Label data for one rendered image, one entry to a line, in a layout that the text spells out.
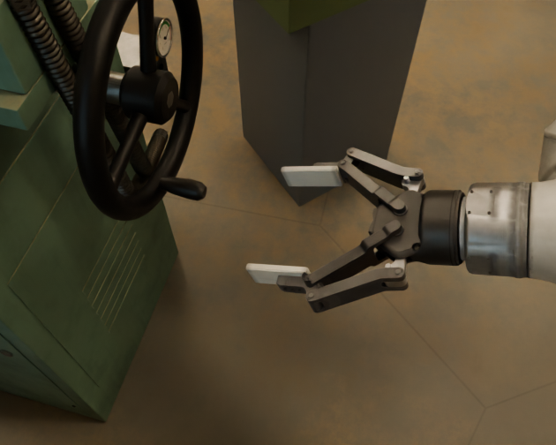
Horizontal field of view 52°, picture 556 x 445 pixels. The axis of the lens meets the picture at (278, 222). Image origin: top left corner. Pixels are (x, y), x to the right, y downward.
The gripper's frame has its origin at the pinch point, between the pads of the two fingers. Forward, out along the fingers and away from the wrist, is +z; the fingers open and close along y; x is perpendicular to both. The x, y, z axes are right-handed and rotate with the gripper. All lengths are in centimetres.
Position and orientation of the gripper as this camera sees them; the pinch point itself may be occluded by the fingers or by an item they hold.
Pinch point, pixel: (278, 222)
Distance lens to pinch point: 64.4
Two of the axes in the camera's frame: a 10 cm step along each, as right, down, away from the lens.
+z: -9.0, -0.3, 4.3
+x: 3.3, 5.9, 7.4
